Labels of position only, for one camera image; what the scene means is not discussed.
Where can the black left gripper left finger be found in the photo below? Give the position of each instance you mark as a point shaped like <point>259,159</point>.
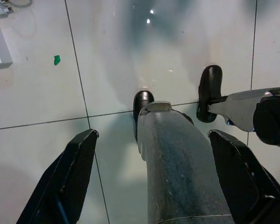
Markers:
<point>65,182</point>

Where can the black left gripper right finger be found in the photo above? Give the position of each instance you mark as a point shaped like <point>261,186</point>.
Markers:
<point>242,182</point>

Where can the grey robot left leg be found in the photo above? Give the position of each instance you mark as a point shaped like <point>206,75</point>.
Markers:
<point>177,163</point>

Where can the silver robot right leg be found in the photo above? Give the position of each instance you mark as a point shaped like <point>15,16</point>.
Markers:
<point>242,102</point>

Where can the black robot right foot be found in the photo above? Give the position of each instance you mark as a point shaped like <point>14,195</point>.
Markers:
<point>210,79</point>

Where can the black robot foot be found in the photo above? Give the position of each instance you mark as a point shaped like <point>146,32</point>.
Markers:
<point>210,79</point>
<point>142,98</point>

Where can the black robot left foot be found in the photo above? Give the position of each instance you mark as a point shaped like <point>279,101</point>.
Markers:
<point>142,98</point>

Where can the green paper scrap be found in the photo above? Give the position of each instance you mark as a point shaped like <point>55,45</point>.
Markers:
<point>57,60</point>

